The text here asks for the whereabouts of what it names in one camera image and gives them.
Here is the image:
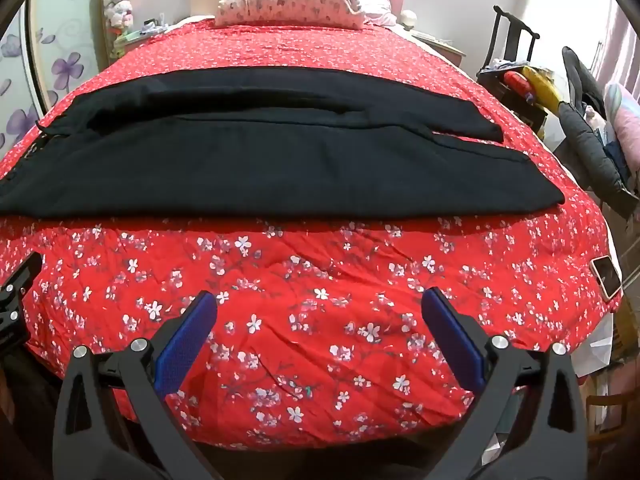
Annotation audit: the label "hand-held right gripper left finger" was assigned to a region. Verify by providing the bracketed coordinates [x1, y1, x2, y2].
[52, 290, 226, 480]

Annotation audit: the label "red floral bedspread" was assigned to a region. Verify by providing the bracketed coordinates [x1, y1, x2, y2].
[0, 17, 623, 448]

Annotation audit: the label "pastel plush cushion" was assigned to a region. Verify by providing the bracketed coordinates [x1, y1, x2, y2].
[604, 82, 640, 153]

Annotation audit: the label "smartphone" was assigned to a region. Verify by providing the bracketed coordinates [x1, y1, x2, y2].
[590, 255, 623, 302]

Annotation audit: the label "pink curtain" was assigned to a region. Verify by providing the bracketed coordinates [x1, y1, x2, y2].
[595, 0, 640, 92]

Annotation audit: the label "wardrobe door with purple flowers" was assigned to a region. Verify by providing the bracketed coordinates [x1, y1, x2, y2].
[0, 0, 108, 128]

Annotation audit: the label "nightstand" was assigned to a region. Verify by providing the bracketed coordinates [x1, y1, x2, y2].
[410, 30, 467, 68]

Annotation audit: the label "yellow toy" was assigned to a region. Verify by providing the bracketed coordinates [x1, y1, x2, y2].
[520, 66, 567, 115]

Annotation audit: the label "pink pillow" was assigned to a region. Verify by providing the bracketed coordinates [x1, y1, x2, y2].
[357, 0, 398, 26]

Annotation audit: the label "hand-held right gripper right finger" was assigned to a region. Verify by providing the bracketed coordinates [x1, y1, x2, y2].
[421, 287, 588, 480]

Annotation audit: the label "grey padded jacket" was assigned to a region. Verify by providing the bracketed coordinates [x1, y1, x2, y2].
[557, 46, 640, 217]

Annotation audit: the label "black wooden chair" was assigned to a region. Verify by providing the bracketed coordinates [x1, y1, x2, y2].
[477, 6, 542, 128]

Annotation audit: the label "plush toys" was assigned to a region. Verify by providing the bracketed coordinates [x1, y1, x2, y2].
[102, 0, 137, 31]

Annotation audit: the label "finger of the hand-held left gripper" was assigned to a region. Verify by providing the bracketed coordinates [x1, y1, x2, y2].
[0, 251, 43, 361]

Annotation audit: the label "red toy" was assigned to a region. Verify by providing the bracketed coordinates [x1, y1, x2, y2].
[502, 71, 532, 104]

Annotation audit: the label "black pants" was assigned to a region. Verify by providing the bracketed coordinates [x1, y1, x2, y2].
[0, 66, 566, 221]

